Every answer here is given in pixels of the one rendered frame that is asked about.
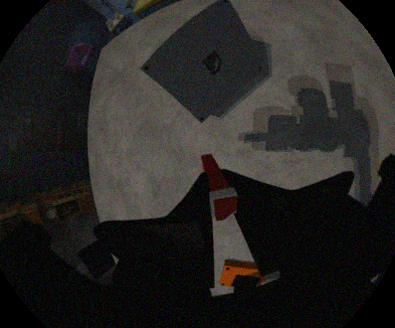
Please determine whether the red square peg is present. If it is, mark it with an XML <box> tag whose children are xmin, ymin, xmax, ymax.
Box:
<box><xmin>201</xmin><ymin>153</ymin><xmax>238</xmax><ymax>221</ymax></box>

